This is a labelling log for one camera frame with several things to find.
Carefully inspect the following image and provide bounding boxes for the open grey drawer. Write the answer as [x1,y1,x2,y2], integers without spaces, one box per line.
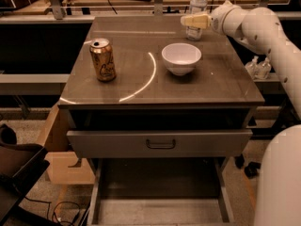
[67,129,252,158]

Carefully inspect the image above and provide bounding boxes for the white ceramic bowl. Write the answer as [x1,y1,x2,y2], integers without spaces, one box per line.
[161,43,202,76]

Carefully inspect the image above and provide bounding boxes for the black floor cable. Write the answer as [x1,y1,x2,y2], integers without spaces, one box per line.
[24,195,83,226]

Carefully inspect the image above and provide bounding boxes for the black drawer handle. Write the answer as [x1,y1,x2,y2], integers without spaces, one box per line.
[146,139,176,150]

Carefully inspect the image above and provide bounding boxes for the small spray bottle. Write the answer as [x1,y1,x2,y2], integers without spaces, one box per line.
[255,57,271,79]
[245,56,259,79]

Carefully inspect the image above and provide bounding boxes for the clear plastic water bottle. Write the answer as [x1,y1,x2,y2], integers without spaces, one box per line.
[185,0,209,42]

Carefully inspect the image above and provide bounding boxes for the left small spray bottle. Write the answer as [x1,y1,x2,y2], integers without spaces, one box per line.
[245,56,259,79]

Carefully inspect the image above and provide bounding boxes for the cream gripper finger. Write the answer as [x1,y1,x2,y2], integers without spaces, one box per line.
[181,13,212,29]

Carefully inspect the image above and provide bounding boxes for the dark office chair left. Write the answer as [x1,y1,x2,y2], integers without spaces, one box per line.
[0,124,54,226]

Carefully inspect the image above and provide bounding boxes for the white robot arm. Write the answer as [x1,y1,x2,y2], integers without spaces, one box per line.
[181,1,301,226]

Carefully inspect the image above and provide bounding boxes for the wooden box on floor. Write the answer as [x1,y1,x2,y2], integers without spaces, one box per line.
[37,105,95,185]

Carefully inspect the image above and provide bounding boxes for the gold soda can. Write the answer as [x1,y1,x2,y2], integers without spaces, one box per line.
[89,38,116,82]

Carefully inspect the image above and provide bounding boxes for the black chair base right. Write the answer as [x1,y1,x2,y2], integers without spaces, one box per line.
[234,154,261,178]

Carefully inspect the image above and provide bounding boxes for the right small spray bottle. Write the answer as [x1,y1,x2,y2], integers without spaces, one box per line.
[255,57,271,79]

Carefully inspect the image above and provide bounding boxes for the grey metal drawer cabinet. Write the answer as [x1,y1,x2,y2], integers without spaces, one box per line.
[58,15,263,226]

